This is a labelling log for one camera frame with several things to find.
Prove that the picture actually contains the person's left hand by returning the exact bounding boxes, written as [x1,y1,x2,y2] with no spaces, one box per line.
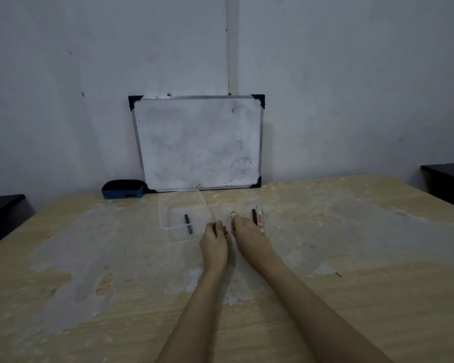
[199,220,229,276]

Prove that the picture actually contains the blue whiteboard eraser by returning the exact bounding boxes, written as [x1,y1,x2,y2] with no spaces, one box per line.
[101,180,146,200]

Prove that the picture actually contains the person's right forearm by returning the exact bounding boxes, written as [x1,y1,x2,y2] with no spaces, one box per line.
[256,255,395,363]

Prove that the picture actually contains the clear plastic tray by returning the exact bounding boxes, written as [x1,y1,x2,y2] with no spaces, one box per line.
[158,189,216,244]

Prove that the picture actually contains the person's right hand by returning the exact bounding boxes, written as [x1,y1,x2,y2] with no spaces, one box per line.
[231,215,277,266]

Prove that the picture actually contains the person's left forearm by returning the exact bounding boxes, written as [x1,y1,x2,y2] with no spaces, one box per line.
[156,267,226,363]

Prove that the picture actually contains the small framed whiteboard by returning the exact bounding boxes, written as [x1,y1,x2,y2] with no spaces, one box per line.
[128,94,266,192]

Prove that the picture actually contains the dark side table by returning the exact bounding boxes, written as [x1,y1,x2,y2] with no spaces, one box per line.
[421,162,454,212]
[0,194,36,252]

